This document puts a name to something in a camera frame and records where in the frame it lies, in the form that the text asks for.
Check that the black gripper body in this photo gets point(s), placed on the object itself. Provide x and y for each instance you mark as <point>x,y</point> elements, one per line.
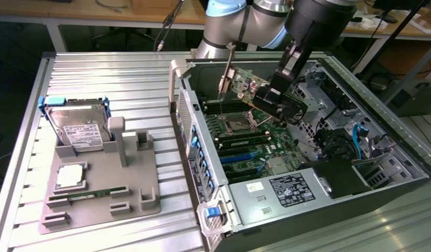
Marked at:
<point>320,21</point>

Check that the black Nvidia graphics card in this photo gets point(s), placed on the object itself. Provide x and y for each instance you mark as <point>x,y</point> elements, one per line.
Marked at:
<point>257,92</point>

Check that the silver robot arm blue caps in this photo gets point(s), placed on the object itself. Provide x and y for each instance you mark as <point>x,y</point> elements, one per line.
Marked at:
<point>229,26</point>

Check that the metal socket cover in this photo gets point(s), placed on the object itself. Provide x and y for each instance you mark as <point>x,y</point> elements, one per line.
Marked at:
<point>252,113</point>

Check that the white plastic tray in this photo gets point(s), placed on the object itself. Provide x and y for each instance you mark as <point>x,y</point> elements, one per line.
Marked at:
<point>371,23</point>

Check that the silver metal disk bay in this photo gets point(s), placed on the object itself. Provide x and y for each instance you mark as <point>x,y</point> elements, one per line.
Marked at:
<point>303,131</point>

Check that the CPU socket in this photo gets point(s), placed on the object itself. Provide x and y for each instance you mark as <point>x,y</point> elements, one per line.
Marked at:
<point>236,123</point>

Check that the thin metal locking lever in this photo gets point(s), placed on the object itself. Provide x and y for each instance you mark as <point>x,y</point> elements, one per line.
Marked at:
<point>221,109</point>

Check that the dark computer mouse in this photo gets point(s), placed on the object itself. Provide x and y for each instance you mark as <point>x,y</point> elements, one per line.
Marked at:
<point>391,19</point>

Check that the green Dell motherboard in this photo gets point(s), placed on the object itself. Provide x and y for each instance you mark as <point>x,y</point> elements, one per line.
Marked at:
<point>275,141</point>

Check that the black monitor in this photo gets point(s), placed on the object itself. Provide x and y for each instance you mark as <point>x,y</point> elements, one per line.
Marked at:
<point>391,3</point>

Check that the black RAM slot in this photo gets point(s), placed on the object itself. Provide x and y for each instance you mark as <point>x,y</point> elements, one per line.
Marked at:
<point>212,109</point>
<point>210,104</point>

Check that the black stand pole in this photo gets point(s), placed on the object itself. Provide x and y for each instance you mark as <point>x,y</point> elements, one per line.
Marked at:
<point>394,36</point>

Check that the black labelled RAM stick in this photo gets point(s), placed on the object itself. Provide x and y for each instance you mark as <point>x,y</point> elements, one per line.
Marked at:
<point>241,143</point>

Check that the blue expansion slot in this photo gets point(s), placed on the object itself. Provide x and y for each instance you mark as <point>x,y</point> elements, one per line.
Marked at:
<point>238,158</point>

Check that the silver chipset heatsink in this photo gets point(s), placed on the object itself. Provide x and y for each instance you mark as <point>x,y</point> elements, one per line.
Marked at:
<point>276,166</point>

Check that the black expansion slot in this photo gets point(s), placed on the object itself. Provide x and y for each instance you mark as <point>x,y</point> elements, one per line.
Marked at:
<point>241,171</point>

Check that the black plastic shroud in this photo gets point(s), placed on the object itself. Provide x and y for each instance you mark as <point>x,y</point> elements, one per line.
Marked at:
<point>337,178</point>

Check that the dark grey cabinet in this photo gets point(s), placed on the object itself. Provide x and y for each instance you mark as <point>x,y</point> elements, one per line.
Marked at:
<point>419,105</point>

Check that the silver power supply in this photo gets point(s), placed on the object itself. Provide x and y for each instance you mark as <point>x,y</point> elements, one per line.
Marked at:
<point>257,207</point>

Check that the open black PC case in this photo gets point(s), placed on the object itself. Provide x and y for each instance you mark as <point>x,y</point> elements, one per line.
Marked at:
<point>341,210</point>

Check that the blue case latch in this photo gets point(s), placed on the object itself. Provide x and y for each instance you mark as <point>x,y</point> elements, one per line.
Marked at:
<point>212,212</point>

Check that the grey plastic parts rack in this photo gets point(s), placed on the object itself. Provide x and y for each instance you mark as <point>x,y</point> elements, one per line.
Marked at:
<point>103,181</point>

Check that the green RAM stick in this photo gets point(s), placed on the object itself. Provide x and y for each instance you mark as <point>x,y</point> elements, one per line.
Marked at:
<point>93,194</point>

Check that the silver CPU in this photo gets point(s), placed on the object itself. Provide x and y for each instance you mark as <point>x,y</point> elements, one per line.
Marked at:
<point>71,177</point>

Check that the aluminium profile frame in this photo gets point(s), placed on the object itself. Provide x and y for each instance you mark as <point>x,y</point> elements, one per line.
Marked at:
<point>416,69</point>

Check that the wooden desk white frame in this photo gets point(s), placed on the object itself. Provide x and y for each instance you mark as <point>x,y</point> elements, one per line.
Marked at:
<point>26,8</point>

